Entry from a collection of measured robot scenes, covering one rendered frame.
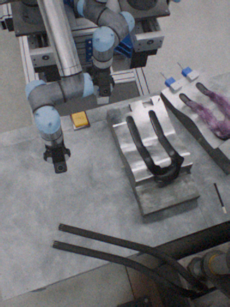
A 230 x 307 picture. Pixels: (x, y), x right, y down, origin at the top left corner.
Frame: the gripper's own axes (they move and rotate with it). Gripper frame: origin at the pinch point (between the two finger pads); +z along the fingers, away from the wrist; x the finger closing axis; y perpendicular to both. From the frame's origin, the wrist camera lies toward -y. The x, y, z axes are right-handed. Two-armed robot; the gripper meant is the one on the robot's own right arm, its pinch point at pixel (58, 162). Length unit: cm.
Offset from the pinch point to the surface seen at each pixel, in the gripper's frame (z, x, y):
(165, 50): 95, -97, 117
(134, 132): 7.0, -34.8, 10.0
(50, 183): 15.0, 6.0, -3.2
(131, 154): 4.8, -30.5, -1.0
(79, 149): 15.0, -9.8, 10.3
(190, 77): 7, -69, 33
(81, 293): 95, 3, -51
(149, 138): 6.7, -40.7, 6.0
